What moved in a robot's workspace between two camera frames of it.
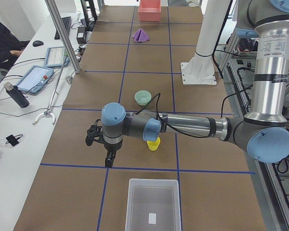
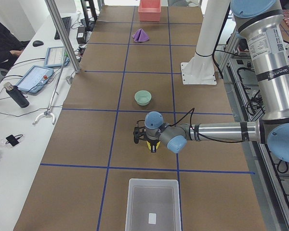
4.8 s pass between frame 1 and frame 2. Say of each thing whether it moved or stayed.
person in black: stayed
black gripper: moved
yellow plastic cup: stayed
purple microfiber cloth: stayed
